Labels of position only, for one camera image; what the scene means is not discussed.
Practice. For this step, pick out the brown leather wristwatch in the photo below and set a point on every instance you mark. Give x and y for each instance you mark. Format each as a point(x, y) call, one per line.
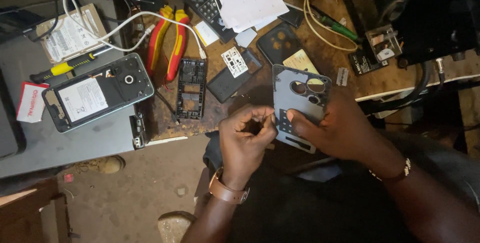
point(225, 192)

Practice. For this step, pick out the clear plastic box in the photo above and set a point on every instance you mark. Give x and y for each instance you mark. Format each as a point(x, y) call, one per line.
point(383, 43)

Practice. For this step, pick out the white paper sheets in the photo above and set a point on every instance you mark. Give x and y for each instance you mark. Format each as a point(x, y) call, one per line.
point(253, 3)

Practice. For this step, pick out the wooden stool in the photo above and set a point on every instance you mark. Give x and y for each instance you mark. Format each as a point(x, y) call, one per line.
point(30, 213)

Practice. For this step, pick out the tan shoe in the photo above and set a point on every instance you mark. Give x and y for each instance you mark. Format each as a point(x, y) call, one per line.
point(107, 164)

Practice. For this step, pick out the person's right hand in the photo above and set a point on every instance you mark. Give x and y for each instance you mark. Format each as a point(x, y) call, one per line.
point(337, 134)

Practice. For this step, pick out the small white square card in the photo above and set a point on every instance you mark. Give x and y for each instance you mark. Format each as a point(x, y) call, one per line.
point(246, 37)

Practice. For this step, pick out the small black phone part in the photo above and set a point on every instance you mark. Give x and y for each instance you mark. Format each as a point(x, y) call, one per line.
point(292, 17)

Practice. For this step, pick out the black phone case with holes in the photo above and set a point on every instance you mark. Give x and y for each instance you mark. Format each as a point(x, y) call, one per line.
point(277, 44)

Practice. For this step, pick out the black phone back cover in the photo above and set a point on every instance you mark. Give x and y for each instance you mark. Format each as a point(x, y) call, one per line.
point(227, 83)

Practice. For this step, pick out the black remote control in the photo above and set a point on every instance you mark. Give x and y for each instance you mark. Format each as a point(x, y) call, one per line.
point(202, 1)

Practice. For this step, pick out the white sticker sheet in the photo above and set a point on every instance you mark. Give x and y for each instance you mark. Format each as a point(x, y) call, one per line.
point(234, 62)

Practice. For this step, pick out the grey laptop lid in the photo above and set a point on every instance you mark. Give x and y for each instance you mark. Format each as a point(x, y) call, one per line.
point(56, 149)

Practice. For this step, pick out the yellow black screwdriver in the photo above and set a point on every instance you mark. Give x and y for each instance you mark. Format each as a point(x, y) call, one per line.
point(63, 68)

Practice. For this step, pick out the black keypad phone frame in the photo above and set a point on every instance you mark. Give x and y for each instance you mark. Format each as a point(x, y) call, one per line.
point(190, 91)

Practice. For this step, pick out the silver hard disk drive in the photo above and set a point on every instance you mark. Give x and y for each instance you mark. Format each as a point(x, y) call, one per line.
point(69, 35)

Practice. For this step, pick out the silver razor blade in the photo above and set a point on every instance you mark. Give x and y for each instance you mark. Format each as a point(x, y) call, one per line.
point(342, 77)

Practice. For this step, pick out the grey stone block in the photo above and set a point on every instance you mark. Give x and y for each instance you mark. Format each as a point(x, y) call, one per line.
point(174, 228)

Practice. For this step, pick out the metal laptop hinge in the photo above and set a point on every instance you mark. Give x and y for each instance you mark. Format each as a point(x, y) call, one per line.
point(138, 132)

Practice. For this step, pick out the red yellow pliers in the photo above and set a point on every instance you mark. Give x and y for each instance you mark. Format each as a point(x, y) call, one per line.
point(165, 42)

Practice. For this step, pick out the black machine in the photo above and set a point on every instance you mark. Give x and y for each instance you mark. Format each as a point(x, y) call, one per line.
point(435, 10)

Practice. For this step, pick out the black phone battery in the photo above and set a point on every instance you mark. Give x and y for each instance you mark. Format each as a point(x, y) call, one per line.
point(365, 63)

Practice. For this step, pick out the person's left hand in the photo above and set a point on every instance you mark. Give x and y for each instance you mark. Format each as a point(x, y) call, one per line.
point(240, 153)

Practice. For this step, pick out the red white label card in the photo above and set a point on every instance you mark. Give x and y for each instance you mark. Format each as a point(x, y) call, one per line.
point(30, 102)

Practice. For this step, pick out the grey phone back cover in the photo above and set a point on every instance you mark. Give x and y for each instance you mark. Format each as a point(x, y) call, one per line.
point(296, 102)

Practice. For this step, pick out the beige card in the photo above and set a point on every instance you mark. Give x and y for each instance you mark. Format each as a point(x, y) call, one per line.
point(300, 62)

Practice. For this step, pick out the opened smartphone with battery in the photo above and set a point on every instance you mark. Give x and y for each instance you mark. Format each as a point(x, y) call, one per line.
point(97, 93)

